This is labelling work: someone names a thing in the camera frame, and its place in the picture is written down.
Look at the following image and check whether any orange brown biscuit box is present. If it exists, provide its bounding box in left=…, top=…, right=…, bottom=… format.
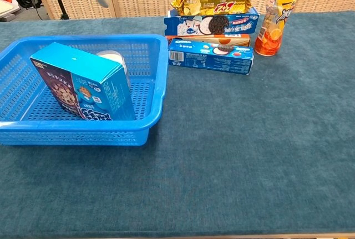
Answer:
left=165, top=33, right=251, bottom=48

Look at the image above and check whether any blue box with large cookie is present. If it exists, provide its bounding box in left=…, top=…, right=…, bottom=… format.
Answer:
left=163, top=8, right=261, bottom=37

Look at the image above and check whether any white side table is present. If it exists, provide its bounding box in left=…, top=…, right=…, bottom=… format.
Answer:
left=0, top=0, right=21, bottom=20

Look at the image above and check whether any teal table mat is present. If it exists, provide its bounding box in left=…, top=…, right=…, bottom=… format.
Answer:
left=0, top=11, right=355, bottom=237

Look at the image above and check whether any blue perforated plastic basket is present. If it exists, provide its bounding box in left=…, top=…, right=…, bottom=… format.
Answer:
left=0, top=33, right=169, bottom=146

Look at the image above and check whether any blue box with barcode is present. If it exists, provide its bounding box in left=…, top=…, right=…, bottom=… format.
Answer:
left=168, top=38, right=255, bottom=75

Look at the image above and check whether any gold snack packet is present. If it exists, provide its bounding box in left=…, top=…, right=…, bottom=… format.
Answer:
left=171, top=0, right=252, bottom=17

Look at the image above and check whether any blue chocolate cereal box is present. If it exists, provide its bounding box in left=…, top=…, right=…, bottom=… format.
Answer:
left=29, top=42, right=137, bottom=121

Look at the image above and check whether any orange drink bottle yellow cap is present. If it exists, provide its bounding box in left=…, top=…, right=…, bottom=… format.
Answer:
left=254, top=0, right=302, bottom=57

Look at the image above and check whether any transparent jar with white lid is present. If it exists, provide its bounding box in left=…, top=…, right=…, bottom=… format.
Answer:
left=95, top=50, right=131, bottom=90

